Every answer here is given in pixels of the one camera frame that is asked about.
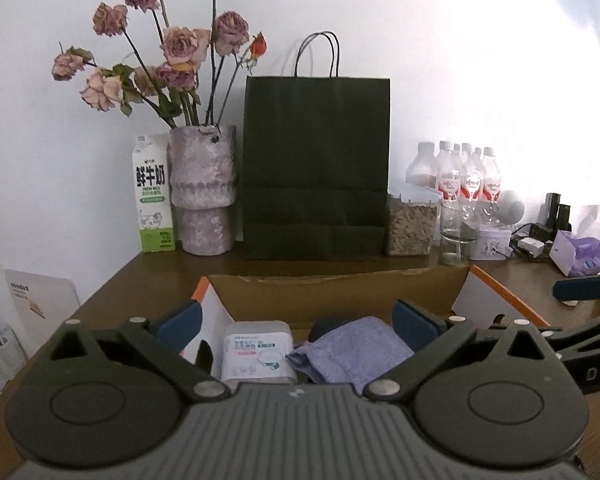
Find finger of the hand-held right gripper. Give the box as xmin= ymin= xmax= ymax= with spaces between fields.
xmin=552 ymin=270 xmax=600 ymax=306
xmin=539 ymin=309 xmax=600 ymax=362

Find purple cloth pouch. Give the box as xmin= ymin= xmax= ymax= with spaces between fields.
xmin=285 ymin=316 xmax=416 ymax=394

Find wooden desktop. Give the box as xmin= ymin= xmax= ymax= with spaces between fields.
xmin=0 ymin=245 xmax=600 ymax=480

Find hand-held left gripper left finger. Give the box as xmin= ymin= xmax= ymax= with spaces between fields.
xmin=47 ymin=301 xmax=232 ymax=403

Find pale purple vase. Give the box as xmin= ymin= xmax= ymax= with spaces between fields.
xmin=167 ymin=125 xmax=239 ymax=256

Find black paper bag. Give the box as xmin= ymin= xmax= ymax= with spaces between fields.
xmin=242 ymin=31 xmax=392 ymax=261

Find dried rose bouquet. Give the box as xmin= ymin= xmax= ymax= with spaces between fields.
xmin=51 ymin=0 xmax=269 ymax=131

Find purple tissue box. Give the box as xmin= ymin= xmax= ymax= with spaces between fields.
xmin=550 ymin=230 xmax=600 ymax=278

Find cluster of clear water bottles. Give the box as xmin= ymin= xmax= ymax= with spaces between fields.
xmin=405 ymin=140 xmax=502 ymax=231

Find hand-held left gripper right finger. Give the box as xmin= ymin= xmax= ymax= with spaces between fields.
xmin=363 ymin=299 xmax=552 ymax=403

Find clear food container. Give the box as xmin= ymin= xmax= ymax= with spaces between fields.
xmin=385 ymin=192 xmax=440 ymax=257

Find white charger with black cable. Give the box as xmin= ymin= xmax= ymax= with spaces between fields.
xmin=510 ymin=222 xmax=554 ymax=261

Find white green milk carton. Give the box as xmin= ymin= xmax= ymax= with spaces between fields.
xmin=131 ymin=133 xmax=177 ymax=253

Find round white camera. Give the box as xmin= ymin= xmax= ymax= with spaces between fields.
xmin=495 ymin=190 xmax=527 ymax=226

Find folded newspapers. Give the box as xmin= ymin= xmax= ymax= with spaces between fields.
xmin=0 ymin=320 xmax=29 ymax=396

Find white printed tin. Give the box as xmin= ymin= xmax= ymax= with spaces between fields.
xmin=475 ymin=222 xmax=513 ymax=261

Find black upright device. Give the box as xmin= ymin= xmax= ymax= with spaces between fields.
xmin=544 ymin=192 xmax=574 ymax=241

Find clear glass jar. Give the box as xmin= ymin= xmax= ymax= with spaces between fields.
xmin=439 ymin=200 xmax=481 ymax=267

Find white plastic wipe container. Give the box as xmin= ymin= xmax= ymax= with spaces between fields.
xmin=221 ymin=320 xmax=297 ymax=386

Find orange cardboard box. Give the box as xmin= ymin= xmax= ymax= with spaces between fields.
xmin=180 ymin=265 xmax=551 ymax=396

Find white paper brochure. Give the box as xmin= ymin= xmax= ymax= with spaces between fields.
xmin=0 ymin=266 xmax=81 ymax=356

